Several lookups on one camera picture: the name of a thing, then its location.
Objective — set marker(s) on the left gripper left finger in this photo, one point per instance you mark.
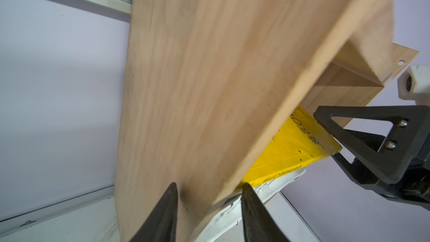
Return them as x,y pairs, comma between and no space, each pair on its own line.
160,226

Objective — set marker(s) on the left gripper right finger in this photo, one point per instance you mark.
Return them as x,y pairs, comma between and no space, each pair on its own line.
258,225

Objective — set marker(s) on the yellow book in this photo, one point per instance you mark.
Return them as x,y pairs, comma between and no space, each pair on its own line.
300,142

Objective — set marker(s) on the white book with photo cover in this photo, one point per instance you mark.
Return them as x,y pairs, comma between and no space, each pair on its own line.
231,214

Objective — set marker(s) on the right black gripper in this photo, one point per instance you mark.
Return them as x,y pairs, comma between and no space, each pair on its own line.
396,166

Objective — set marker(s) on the wooden two-tier bookshelf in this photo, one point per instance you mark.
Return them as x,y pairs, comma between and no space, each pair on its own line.
208,83

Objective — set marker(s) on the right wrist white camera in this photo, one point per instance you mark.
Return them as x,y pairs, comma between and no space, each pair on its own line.
414,84

